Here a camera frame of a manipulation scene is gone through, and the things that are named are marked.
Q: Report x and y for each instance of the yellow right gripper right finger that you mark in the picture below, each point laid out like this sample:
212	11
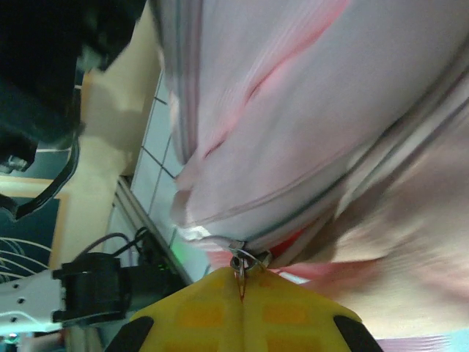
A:
289	315

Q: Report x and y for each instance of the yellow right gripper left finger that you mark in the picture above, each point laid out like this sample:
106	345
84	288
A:
198	315

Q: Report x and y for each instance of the pink student backpack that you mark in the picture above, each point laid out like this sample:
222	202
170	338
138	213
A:
293	128

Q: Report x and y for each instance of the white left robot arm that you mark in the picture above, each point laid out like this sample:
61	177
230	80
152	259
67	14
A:
22	297

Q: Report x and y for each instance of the black controller board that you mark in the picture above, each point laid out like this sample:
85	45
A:
154	253

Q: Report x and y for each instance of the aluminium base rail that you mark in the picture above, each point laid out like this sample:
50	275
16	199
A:
146	216

